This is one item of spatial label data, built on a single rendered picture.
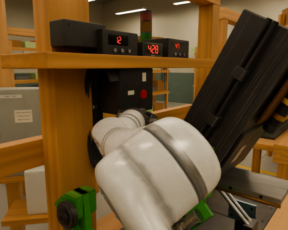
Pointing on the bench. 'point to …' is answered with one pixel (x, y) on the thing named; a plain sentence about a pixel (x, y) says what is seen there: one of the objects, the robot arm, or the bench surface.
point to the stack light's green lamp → (145, 36)
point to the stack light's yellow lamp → (146, 27)
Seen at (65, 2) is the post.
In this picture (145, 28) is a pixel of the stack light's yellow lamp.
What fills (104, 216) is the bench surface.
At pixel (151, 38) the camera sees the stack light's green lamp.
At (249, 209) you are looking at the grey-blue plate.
